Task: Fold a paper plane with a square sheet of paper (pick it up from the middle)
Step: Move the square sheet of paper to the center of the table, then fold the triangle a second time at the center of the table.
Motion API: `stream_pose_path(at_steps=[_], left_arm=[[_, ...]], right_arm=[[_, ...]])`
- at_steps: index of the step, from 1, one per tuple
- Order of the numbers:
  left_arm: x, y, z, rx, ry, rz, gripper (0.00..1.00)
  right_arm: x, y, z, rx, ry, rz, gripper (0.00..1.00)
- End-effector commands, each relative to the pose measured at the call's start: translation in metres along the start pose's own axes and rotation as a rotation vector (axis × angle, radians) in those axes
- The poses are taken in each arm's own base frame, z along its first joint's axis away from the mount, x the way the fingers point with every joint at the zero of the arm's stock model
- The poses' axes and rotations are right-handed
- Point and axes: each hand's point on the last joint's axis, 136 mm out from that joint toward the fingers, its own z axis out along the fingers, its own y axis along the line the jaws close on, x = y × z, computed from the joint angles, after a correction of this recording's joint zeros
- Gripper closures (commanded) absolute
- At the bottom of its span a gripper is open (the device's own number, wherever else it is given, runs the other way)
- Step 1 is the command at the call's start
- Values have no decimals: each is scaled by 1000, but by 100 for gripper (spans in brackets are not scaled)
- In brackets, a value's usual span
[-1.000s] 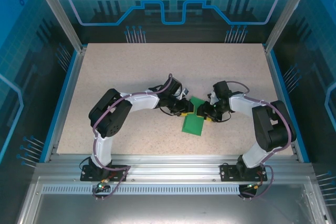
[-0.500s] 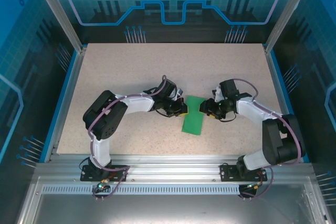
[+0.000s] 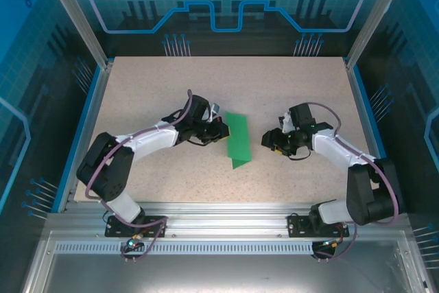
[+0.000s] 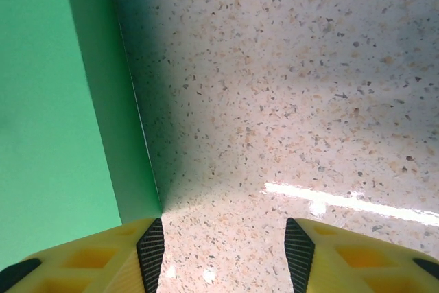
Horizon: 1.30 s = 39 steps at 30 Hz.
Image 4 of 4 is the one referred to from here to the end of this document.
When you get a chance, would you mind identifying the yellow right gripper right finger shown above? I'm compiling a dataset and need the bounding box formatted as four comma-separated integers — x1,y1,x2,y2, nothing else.
285,217,439,293

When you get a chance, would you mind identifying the green paper sheet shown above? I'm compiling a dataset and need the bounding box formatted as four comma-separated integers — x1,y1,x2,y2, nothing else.
0,0,164,235

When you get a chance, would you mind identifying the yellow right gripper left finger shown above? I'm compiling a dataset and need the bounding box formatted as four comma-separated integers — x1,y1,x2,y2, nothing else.
0,217,165,293

